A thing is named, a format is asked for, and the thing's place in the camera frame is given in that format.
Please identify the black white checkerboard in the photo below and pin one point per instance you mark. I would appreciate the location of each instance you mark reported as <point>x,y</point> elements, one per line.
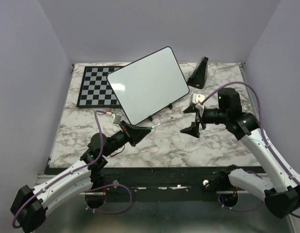
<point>95,91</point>

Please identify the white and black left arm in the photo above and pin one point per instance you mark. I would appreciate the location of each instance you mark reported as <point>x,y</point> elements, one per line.
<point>31,205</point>

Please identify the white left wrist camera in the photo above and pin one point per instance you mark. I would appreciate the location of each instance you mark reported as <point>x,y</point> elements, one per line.
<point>115,118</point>

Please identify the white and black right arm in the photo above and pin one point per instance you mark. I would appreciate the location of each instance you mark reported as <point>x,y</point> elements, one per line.
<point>281,194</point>

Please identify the black triangular stand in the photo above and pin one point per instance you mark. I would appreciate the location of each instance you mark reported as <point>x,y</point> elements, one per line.
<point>198,77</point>

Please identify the white whiteboard black frame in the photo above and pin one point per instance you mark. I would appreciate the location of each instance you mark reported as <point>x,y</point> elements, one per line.
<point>148,85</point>

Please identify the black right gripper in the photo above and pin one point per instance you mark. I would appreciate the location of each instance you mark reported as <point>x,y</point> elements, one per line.
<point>193,130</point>

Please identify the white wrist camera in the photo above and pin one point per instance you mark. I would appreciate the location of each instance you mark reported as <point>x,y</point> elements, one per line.
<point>196,103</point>
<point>115,118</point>

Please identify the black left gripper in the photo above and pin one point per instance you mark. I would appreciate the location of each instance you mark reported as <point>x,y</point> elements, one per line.
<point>134,133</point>

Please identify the green white marker pen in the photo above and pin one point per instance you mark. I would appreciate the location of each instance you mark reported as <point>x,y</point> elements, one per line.
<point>154,126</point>

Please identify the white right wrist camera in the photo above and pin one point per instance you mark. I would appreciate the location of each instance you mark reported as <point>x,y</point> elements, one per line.
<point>196,103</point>

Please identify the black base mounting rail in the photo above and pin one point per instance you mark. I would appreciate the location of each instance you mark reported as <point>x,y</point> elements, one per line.
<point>161,184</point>

